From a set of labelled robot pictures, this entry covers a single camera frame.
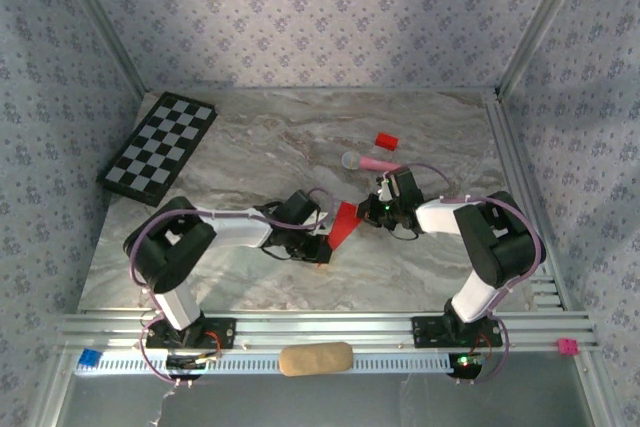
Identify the red square paper sheet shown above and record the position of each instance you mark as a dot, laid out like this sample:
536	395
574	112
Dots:
344	224

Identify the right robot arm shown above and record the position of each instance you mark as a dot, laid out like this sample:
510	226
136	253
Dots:
500	242

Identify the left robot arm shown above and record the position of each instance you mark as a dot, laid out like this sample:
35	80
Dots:
165	247

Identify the pink toy microphone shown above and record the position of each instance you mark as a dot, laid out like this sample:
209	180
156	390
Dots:
370	163

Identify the small red block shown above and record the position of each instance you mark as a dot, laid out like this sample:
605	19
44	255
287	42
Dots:
386	141

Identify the tan oblong pad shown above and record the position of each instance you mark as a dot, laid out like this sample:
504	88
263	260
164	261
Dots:
315	359

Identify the black white chessboard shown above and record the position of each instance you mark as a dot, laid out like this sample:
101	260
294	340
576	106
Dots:
160	142

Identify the black round controller board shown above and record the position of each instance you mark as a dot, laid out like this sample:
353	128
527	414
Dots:
182	363
465	364

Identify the small pink block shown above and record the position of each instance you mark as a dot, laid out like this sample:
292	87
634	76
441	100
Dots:
568	346

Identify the small blue block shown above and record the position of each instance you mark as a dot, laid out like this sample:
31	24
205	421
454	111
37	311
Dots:
89	357

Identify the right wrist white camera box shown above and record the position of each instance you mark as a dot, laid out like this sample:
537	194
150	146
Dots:
384	192

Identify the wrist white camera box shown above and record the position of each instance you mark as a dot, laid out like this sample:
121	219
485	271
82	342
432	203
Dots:
384	192
322	221

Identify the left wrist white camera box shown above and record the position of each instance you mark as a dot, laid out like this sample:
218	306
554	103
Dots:
322	221

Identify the long aluminium base rail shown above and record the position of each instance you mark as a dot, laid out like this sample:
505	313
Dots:
325	329

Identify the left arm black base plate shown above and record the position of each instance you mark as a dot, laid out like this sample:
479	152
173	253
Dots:
225	334

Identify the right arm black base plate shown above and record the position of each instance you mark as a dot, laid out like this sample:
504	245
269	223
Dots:
425	332

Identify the aluminium side rail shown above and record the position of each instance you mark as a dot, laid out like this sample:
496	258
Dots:
500	137

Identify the aluminium frame post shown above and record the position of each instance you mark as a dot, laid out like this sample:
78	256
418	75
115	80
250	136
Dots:
545	22
101	22

